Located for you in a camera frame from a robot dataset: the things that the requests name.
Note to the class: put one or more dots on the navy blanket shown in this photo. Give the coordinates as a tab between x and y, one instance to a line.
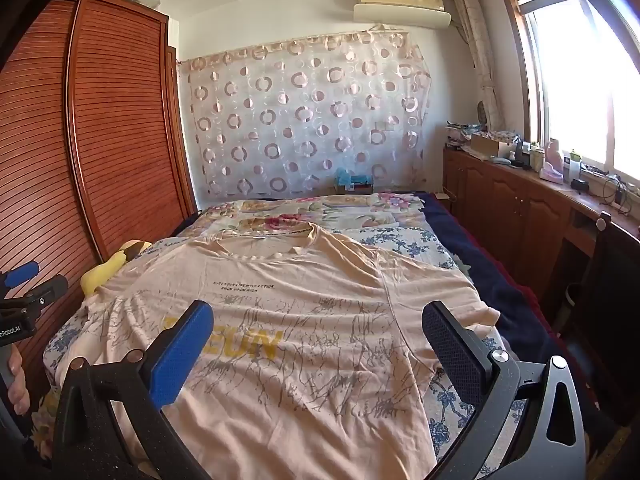
480	260

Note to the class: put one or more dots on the small black charger box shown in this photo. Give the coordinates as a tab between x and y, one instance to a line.
580	185

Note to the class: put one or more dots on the blue floral bed sheet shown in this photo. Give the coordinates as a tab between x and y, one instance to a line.
415	247

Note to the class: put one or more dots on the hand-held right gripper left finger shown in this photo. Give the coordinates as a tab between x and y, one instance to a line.
182	355

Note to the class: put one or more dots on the white jar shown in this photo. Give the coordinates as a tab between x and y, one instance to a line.
536	159

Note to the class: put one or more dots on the person's left hand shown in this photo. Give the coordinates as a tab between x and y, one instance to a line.
20	390

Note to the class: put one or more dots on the pale patterned window curtain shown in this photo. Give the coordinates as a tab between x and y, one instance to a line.
480	60

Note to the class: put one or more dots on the white bottle green cap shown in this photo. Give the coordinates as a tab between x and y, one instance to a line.
574	165

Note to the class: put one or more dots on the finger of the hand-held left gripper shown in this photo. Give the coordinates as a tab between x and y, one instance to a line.
22	272
47	289

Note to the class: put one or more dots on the pink container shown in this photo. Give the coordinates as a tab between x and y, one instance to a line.
552	162

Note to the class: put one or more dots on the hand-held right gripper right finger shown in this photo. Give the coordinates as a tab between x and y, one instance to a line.
450	350

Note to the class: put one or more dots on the wooden window cabinet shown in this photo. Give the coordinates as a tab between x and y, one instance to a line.
500	200

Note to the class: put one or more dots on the blue cloth bundle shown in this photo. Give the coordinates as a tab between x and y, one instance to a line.
352	177

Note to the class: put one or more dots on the wooden slatted wardrobe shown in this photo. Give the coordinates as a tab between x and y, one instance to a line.
100	135

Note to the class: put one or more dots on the beige printed t-shirt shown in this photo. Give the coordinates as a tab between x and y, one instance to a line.
300	310

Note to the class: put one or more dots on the small cardboard box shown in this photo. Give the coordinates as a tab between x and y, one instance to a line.
355	190

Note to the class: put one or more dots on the window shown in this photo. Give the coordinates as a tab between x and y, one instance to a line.
575	85

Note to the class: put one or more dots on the yellow plush toy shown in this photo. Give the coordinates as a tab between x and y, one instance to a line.
100	272

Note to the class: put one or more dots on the sheer circle-pattern curtain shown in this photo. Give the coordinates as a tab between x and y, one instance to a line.
300	110

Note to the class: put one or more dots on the pink floral blanket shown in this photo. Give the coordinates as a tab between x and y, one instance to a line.
300	212

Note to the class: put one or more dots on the open cardboard box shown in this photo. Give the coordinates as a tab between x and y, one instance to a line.
487	146

